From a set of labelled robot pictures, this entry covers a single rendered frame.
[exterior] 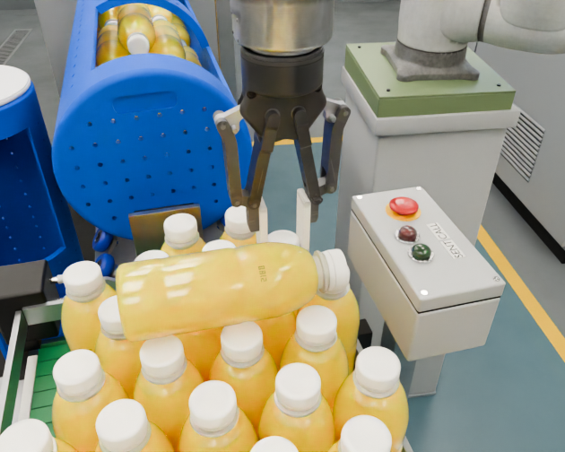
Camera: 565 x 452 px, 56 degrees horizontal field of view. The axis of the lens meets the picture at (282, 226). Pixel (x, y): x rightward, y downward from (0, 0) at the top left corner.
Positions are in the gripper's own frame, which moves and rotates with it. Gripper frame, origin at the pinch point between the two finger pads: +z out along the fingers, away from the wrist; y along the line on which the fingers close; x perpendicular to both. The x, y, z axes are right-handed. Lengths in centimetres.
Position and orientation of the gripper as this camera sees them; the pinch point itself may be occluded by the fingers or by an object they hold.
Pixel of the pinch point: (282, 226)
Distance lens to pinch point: 59.9
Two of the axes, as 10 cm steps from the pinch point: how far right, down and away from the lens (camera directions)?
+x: 2.5, 5.7, -7.8
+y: -9.7, 1.5, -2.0
